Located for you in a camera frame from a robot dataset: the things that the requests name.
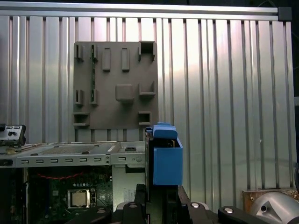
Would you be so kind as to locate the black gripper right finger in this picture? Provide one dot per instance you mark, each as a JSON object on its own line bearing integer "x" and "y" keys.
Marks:
{"x": 196, "y": 214}

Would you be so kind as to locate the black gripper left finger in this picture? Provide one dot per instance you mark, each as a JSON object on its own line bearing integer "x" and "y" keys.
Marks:
{"x": 133, "y": 214}

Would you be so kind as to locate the hard disk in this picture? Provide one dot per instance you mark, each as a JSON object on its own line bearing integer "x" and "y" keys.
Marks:
{"x": 167, "y": 163}

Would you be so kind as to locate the grey power supply unit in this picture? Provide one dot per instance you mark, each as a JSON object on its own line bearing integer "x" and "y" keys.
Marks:
{"x": 126, "y": 186}

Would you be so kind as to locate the CPU socket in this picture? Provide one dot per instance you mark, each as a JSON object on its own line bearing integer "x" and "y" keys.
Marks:
{"x": 93, "y": 198}

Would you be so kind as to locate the silver CPU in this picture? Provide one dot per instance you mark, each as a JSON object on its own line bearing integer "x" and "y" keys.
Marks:
{"x": 78, "y": 198}

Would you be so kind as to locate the black PC case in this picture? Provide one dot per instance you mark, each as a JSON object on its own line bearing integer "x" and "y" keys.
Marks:
{"x": 70, "y": 161}

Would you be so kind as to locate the green motherboard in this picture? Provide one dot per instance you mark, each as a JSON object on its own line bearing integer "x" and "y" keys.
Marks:
{"x": 46, "y": 186}

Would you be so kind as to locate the green RAM stick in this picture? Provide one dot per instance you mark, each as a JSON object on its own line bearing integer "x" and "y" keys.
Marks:
{"x": 93, "y": 74}

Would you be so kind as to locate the grey parts rack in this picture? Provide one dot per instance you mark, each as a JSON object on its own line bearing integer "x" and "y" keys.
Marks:
{"x": 112, "y": 70}

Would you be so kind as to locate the silver hinged rear bracket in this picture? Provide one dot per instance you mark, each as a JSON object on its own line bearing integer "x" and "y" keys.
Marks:
{"x": 14, "y": 129}

